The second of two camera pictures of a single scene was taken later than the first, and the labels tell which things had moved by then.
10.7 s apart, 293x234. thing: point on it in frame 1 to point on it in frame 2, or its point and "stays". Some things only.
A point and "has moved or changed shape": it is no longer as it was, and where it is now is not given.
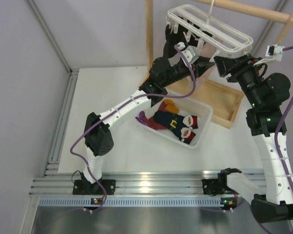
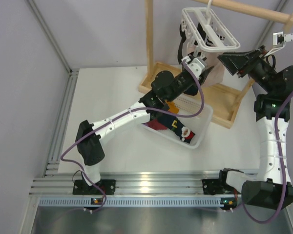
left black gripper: [201, 65] to [202, 77]
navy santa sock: [174, 122] has moved or changed shape
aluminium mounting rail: [129, 184] stays
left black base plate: [84, 187] stays
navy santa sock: [185, 133] stays
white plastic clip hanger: [219, 37] has moved or changed shape
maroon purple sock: [150, 122] stays
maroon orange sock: [168, 105] stays
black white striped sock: [194, 37] to [202, 34]
